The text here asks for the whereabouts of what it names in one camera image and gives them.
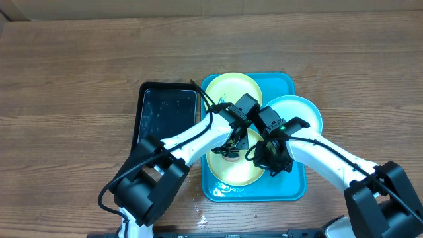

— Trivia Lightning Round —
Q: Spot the green and orange sponge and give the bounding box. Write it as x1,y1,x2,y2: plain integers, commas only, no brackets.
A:
222,154,240,163

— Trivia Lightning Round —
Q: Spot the black rectangular water tray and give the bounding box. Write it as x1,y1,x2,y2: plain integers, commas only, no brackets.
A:
131,82,198,150

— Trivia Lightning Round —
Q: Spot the yellow-green plate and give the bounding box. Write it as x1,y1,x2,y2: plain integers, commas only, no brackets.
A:
206,128,264,186
205,73,263,106

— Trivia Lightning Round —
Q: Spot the teal plastic serving tray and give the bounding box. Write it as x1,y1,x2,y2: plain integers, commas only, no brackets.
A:
201,72,307,202

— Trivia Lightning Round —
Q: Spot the light blue plate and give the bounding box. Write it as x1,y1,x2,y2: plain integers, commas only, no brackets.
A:
267,95,323,134

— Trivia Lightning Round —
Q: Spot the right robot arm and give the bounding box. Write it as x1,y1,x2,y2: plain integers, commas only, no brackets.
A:
251,106,422,237

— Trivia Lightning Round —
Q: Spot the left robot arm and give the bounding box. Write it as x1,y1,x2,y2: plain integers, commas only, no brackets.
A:
98,94,260,237

